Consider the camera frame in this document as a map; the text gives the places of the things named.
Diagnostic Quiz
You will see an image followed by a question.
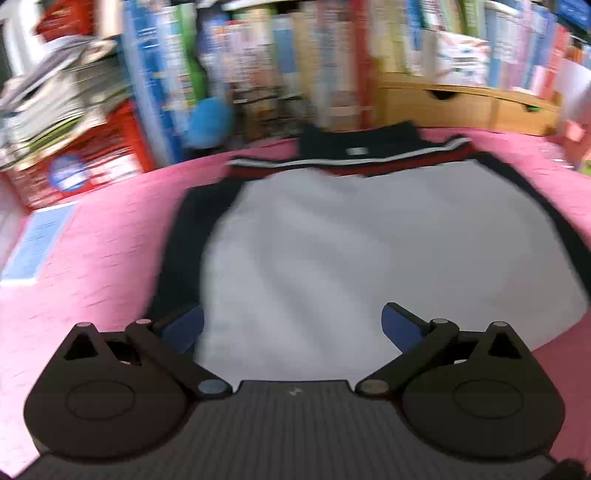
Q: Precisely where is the row of upright books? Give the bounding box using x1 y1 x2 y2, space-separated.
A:
121 1 372 167

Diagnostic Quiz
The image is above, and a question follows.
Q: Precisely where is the stack of magazines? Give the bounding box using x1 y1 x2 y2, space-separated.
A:
1 35 130 170

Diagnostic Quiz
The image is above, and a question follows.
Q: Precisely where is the blue plush ball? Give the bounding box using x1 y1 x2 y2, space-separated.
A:
185 97 233 149

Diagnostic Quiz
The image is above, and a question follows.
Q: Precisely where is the pink wooden toy shelf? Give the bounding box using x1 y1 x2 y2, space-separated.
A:
559 120 591 176

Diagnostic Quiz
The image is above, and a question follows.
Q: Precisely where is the red plastic crate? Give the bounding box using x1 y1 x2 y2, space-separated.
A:
3 100 157 211

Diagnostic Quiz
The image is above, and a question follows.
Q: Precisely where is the wooden drawer organizer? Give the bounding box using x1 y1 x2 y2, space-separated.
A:
374 73 562 136

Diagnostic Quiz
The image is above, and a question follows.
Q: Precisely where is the pink bunny print towel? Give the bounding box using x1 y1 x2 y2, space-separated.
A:
1 129 590 476

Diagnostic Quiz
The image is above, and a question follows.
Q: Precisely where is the row of slanted books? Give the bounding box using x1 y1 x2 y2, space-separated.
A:
369 1 590 100

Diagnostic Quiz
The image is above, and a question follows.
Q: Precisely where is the navy white zip jacket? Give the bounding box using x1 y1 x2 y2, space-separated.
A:
145 122 590 385

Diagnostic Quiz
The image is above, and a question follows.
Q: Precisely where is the black miniature bicycle model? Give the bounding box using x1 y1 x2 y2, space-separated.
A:
231 87 317 145

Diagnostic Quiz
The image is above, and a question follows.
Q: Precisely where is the blue printed paper sheet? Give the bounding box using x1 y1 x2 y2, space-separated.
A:
1 202 76 287

